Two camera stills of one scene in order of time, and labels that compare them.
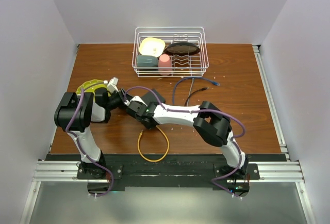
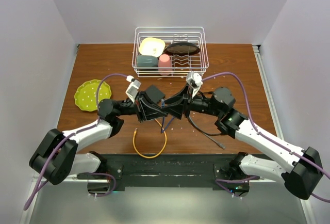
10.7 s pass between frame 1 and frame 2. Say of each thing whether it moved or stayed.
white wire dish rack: stayed
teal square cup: stayed
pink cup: stayed
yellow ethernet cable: moved
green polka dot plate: stayed
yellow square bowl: stayed
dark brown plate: stayed
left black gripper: moved
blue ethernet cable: moved
